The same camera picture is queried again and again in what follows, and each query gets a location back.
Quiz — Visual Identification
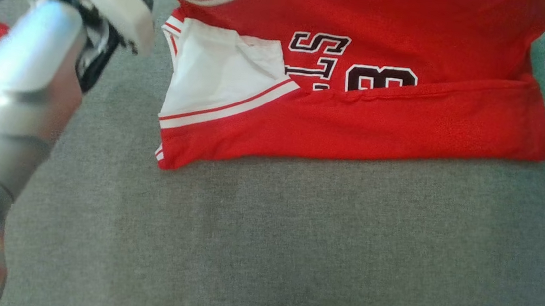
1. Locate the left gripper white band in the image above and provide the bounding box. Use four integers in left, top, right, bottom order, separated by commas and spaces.
50, 0, 159, 57

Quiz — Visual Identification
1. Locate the red number 23 basketball jersey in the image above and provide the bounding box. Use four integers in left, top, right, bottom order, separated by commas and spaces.
136, 0, 545, 207

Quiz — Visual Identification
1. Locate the grey fabric sofa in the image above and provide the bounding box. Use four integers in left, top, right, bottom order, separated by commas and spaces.
0, 0, 545, 306

